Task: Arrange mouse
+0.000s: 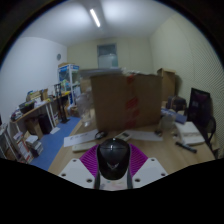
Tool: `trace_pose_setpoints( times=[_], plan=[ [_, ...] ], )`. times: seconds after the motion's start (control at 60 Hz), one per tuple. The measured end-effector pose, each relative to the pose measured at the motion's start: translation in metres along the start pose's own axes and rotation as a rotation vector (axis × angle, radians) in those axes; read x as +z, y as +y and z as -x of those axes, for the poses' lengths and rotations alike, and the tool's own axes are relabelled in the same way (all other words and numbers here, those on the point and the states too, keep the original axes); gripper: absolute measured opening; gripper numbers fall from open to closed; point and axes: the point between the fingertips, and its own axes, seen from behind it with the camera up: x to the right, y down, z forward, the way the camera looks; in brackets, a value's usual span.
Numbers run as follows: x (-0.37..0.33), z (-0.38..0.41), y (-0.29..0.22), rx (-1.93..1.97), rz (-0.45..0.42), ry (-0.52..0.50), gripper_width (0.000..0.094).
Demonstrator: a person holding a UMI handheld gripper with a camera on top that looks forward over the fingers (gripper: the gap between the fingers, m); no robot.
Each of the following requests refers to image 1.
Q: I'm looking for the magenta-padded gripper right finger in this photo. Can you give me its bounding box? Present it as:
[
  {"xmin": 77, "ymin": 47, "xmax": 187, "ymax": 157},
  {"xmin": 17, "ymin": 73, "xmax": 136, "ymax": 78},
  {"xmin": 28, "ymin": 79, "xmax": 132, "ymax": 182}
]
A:
[{"xmin": 128, "ymin": 143, "xmax": 169, "ymax": 190}]

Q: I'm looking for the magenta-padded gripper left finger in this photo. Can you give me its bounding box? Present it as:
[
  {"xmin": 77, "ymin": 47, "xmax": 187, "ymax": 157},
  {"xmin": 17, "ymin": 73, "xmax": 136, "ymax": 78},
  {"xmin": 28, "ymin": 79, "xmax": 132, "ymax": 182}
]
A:
[{"xmin": 58, "ymin": 143, "xmax": 101, "ymax": 190}]

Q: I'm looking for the black computer mouse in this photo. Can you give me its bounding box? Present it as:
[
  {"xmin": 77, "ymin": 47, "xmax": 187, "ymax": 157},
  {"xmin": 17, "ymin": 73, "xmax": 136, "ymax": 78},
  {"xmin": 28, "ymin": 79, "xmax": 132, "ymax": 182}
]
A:
[{"xmin": 95, "ymin": 137, "xmax": 132, "ymax": 181}]

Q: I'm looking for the white printed paper sheet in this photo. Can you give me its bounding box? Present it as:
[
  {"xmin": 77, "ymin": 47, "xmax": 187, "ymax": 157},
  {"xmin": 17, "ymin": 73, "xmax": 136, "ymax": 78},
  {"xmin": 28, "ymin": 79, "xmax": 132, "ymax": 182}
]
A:
[{"xmin": 63, "ymin": 128, "xmax": 100, "ymax": 148}]

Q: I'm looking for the plain white paper sheet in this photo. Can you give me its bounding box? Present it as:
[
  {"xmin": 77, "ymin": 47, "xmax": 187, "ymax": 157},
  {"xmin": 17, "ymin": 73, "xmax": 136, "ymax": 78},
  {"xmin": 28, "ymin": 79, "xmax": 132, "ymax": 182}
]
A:
[{"xmin": 126, "ymin": 129, "xmax": 164, "ymax": 142}]

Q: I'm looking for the black marker pen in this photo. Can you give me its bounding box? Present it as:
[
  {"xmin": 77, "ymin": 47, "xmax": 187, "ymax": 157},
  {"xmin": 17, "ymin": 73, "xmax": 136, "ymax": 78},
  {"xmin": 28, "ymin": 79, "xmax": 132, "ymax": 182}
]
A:
[{"xmin": 175, "ymin": 141, "xmax": 198, "ymax": 154}]

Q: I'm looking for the thick white book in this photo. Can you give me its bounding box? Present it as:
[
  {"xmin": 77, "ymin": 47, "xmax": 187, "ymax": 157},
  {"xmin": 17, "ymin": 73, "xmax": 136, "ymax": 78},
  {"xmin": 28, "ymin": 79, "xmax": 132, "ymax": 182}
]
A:
[{"xmin": 175, "ymin": 121, "xmax": 206, "ymax": 146}]

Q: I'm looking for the blue book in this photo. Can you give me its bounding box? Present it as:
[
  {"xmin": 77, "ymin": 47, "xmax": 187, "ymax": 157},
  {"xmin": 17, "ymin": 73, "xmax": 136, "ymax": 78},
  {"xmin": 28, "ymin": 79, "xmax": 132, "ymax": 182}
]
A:
[{"xmin": 161, "ymin": 108, "xmax": 188, "ymax": 125}]

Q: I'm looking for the small cardboard box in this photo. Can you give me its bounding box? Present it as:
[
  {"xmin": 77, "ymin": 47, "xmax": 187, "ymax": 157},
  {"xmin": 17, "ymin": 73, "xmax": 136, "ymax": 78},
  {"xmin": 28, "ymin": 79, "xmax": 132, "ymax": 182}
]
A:
[{"xmin": 25, "ymin": 117, "xmax": 44, "ymax": 139}]

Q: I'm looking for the black metal stand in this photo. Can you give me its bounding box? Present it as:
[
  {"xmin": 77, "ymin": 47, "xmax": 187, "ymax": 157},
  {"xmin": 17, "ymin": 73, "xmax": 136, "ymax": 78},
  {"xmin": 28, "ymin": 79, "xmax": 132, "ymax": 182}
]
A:
[{"xmin": 53, "ymin": 83, "xmax": 71, "ymax": 124}]

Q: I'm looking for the clear plastic container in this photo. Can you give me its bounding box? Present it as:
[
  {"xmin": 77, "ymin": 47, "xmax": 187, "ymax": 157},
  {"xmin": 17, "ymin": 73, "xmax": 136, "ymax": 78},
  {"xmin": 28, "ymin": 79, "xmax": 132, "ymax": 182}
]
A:
[{"xmin": 79, "ymin": 93, "xmax": 96, "ymax": 124}]

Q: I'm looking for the dark storage box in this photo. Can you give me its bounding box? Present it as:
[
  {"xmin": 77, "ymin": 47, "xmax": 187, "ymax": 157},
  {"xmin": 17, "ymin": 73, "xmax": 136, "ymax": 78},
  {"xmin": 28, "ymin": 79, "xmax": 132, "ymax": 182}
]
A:
[{"xmin": 166, "ymin": 95, "xmax": 188, "ymax": 113}]

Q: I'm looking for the black office chair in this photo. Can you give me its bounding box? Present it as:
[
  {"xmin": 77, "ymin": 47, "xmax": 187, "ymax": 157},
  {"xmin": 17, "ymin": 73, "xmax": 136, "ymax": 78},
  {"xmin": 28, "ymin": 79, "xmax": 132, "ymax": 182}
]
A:
[{"xmin": 186, "ymin": 87, "xmax": 219, "ymax": 158}]

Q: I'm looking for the large brown cardboard box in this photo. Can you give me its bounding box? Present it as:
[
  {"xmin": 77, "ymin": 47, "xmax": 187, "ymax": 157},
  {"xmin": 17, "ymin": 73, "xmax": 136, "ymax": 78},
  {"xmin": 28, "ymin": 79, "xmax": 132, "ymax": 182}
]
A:
[{"xmin": 90, "ymin": 73, "xmax": 164, "ymax": 133}]

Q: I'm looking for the tall open cardboard box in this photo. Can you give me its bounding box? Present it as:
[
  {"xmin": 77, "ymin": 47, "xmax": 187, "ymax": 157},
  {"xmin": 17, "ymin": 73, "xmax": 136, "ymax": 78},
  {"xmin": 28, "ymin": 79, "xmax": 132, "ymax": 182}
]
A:
[{"xmin": 156, "ymin": 67, "xmax": 177, "ymax": 103}]

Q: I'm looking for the blue and white cabinet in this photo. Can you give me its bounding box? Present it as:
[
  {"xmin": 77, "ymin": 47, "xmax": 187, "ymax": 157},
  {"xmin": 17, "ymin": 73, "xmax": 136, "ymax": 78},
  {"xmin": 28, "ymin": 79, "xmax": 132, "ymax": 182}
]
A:
[{"xmin": 58, "ymin": 63, "xmax": 81, "ymax": 108}]

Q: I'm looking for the frosted window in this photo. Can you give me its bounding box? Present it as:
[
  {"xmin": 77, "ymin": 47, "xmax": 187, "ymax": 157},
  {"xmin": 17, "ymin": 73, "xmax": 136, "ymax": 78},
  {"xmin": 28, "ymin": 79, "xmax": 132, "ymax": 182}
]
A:
[{"xmin": 96, "ymin": 43, "xmax": 119, "ymax": 70}]

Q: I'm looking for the ceiling tube light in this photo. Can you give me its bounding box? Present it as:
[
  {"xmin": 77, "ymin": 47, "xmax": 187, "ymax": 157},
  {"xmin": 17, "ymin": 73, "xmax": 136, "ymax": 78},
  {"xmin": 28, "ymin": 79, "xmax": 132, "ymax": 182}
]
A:
[{"xmin": 88, "ymin": 8, "xmax": 102, "ymax": 29}]

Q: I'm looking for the black coiled cable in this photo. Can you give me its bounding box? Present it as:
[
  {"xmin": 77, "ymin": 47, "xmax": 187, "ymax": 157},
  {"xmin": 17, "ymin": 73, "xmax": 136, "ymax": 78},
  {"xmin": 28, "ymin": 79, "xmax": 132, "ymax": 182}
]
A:
[{"xmin": 94, "ymin": 130, "xmax": 108, "ymax": 140}]

